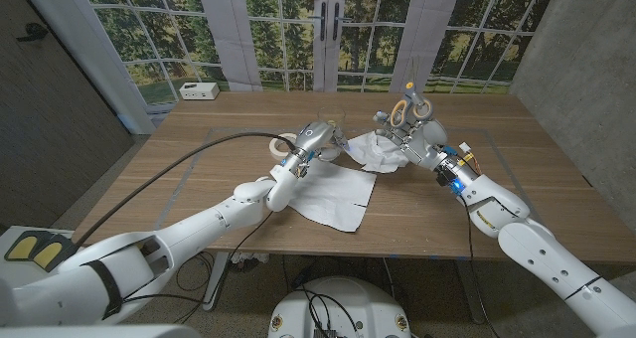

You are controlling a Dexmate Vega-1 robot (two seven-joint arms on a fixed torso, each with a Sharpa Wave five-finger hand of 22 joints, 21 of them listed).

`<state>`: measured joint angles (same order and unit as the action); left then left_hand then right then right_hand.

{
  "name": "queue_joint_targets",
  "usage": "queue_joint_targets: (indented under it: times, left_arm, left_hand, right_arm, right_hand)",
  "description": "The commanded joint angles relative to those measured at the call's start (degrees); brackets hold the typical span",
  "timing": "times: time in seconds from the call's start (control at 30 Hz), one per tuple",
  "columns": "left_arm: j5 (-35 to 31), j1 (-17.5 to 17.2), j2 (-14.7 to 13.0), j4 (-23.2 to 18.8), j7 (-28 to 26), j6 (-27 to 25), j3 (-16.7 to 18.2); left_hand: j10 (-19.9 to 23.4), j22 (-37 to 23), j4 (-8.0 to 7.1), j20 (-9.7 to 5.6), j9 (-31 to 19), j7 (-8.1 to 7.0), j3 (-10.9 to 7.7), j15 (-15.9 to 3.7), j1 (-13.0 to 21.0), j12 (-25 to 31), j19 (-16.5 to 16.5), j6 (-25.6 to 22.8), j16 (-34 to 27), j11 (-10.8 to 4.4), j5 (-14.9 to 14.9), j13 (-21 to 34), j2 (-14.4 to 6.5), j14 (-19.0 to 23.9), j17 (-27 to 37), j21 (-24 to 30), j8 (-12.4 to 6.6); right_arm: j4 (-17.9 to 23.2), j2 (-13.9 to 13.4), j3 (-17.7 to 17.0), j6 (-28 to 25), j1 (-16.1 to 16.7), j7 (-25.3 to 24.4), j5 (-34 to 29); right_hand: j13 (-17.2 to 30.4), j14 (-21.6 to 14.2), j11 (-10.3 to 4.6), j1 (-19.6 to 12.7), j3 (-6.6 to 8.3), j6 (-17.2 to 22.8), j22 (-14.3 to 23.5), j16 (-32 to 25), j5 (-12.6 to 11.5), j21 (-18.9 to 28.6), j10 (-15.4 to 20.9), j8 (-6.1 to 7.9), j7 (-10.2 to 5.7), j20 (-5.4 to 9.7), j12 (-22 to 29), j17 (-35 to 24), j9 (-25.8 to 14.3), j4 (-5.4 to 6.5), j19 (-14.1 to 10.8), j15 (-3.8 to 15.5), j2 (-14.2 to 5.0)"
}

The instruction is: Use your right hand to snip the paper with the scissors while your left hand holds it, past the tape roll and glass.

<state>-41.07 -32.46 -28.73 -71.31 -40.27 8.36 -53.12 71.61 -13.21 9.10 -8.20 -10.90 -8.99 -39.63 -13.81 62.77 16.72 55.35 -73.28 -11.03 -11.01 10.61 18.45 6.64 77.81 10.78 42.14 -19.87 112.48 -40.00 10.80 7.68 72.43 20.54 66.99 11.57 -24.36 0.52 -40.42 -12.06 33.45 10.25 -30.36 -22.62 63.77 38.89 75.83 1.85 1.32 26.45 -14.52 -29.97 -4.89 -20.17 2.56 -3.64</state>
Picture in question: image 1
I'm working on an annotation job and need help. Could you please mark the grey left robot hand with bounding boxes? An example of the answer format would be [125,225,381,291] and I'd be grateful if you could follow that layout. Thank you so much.
[280,120,349,180]

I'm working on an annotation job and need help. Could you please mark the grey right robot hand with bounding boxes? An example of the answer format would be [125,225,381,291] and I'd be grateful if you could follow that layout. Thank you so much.
[372,91,482,196]

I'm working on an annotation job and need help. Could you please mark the scissors with yellow handles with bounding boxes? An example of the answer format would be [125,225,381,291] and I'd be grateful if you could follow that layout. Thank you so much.
[389,57,434,129]

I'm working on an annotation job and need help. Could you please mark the white masking tape roll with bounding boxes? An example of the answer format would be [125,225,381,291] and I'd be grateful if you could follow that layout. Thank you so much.
[268,132,299,161]

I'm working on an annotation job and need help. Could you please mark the white cloth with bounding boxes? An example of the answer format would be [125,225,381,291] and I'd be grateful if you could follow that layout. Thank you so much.
[345,131,411,175]

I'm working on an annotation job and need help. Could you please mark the large white paper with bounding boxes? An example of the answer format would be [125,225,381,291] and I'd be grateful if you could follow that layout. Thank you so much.
[286,157,378,234]

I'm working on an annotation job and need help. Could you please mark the clear drinking glass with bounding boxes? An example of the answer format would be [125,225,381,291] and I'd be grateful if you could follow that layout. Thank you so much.
[317,105,347,133]

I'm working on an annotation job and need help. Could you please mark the printed window backdrop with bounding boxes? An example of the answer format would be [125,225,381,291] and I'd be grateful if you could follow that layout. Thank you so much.
[79,0,560,105]

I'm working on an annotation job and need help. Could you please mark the white socket box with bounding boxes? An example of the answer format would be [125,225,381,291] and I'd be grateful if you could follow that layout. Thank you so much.
[178,82,221,101]

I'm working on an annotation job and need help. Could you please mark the crumpled white rag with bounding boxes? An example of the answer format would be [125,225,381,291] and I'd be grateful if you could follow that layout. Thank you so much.
[231,252,269,272]

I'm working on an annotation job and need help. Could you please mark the grey table leg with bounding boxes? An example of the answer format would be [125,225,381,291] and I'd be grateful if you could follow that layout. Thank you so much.
[455,258,487,325]

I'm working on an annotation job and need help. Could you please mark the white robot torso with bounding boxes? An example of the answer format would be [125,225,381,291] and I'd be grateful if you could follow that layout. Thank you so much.
[267,276,412,338]

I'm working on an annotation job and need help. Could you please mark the white table leg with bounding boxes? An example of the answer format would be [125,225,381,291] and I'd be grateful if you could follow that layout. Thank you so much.
[202,252,231,313]

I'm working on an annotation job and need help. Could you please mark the dark wooden door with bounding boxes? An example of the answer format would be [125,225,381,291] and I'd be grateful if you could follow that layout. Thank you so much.
[0,0,135,230]

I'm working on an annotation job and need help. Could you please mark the black pedal with yellow pads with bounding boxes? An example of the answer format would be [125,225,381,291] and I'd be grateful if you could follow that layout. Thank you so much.
[3,231,79,274]

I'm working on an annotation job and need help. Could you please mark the white floor platform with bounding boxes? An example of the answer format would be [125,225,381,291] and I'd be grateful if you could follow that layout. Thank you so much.
[0,225,83,290]

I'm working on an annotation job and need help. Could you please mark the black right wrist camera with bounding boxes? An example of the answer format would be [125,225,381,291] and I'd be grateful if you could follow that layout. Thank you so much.
[435,167,466,195]

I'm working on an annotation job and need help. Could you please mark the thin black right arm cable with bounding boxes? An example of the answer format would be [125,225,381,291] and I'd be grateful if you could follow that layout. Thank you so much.
[460,196,504,338]

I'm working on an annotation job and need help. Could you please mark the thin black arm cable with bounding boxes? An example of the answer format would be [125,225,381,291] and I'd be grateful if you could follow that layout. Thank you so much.
[122,211,275,325]
[460,196,504,338]

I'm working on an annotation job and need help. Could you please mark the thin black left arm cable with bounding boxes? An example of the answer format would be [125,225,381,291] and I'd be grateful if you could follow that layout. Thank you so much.
[122,211,275,325]

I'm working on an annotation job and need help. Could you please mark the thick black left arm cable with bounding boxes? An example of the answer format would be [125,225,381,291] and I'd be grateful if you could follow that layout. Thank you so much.
[73,131,299,249]

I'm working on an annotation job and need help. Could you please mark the black torso cable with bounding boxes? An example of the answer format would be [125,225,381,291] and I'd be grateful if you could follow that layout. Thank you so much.
[302,287,360,338]

